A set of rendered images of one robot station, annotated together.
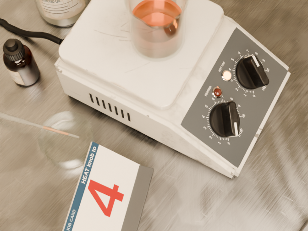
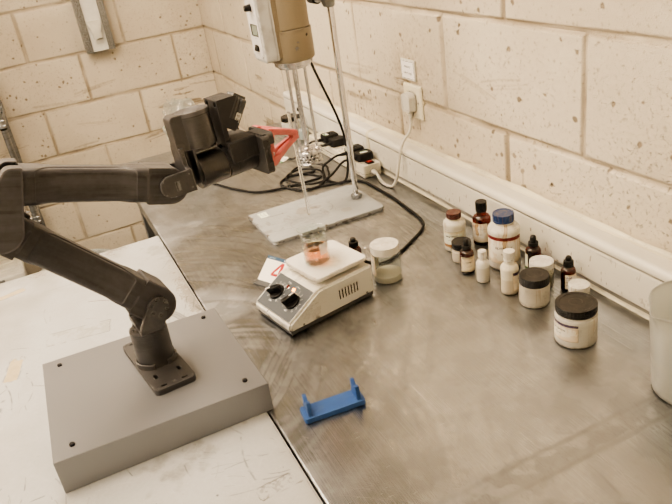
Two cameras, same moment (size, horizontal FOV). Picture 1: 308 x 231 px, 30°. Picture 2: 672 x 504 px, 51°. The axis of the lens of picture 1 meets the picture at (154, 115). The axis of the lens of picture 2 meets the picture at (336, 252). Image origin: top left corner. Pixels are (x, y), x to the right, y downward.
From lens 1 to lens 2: 1.37 m
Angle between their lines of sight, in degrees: 75
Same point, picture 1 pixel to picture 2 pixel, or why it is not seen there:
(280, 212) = (233, 323)
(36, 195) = not seen: hidden behind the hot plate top
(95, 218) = (270, 268)
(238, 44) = (305, 294)
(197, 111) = (283, 279)
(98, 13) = (342, 249)
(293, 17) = (326, 348)
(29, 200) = not seen: hidden behind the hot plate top
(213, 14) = (317, 276)
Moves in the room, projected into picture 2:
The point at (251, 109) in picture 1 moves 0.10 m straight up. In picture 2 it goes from (277, 304) to (268, 258)
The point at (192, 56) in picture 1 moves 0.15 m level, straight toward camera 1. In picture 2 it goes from (302, 268) to (240, 258)
